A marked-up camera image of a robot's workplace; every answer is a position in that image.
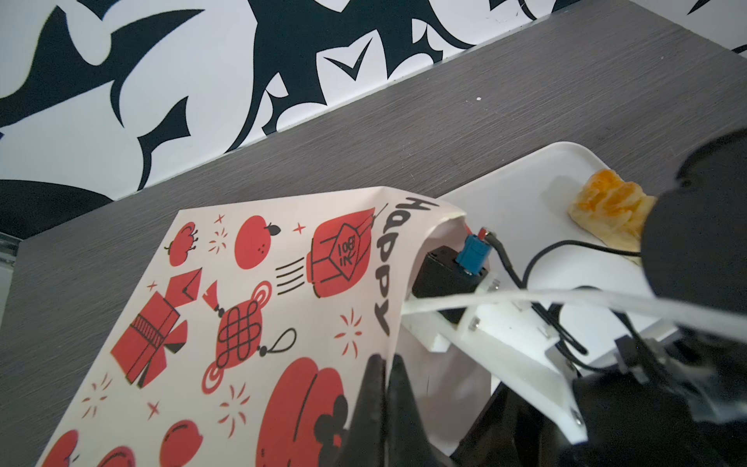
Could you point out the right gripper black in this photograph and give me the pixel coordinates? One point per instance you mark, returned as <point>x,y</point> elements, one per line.
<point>683,404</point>

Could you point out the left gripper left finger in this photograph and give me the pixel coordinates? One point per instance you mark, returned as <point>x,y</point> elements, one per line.
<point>365,443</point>

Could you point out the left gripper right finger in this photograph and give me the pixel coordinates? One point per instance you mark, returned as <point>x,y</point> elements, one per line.
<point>407,441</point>

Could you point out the red white paper bag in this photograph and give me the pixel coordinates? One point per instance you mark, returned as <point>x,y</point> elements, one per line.
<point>246,341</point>

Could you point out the twisted fake bread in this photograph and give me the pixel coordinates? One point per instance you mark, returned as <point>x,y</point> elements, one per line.
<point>612,210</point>

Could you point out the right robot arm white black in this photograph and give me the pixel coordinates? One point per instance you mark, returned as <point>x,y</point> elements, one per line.
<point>693,253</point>

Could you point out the white plastic tray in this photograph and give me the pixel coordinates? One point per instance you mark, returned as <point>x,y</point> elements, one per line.
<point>525,203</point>

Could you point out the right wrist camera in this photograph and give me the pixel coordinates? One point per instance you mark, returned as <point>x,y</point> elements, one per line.
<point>445,271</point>

